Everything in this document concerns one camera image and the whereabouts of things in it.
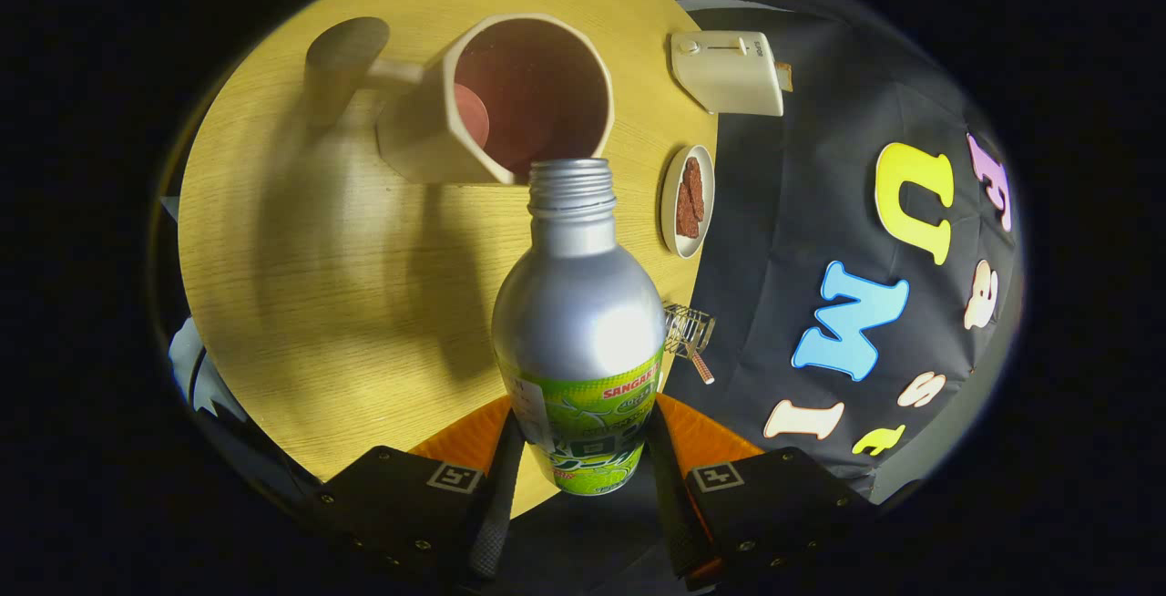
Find white plate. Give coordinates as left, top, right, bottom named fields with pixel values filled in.
left=660, top=144, right=717, bottom=260

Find brown meat strips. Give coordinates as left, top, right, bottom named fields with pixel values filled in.
left=676, top=157, right=705, bottom=240

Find silver juice bottle green label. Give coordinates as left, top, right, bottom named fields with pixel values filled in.
left=492, top=159, right=666, bottom=497

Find beige cup with handle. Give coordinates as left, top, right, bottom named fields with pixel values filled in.
left=305, top=13, right=616, bottom=187

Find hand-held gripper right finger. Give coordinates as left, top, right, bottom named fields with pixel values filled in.
left=647, top=393, right=880, bottom=590

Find white toaster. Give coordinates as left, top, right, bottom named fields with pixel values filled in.
left=670, top=29, right=786, bottom=118

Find black backdrop cloth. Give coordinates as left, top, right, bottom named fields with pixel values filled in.
left=683, top=8, right=1026, bottom=501

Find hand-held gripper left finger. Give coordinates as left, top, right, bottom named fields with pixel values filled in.
left=310, top=396, right=527, bottom=583

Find wire basket holder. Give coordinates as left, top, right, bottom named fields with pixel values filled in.
left=663, top=303, right=717, bottom=358

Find wooden table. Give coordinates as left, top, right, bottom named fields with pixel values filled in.
left=178, top=0, right=721, bottom=519

